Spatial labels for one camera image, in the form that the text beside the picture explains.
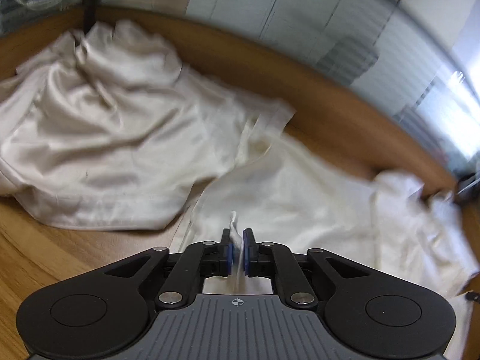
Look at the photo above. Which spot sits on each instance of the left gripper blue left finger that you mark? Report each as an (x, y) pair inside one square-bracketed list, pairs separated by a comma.
[(184, 274)]

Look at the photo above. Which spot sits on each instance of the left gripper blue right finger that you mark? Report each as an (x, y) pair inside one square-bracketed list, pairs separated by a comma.
[(277, 263)]

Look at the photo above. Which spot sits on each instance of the cream satin shirt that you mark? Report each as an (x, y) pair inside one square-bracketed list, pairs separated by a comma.
[(285, 194)]

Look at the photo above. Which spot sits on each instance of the frosted glass desk partition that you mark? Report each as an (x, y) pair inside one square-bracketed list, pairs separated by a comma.
[(408, 58)]

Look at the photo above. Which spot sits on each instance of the beige garment pile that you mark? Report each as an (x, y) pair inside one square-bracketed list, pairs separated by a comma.
[(110, 130)]

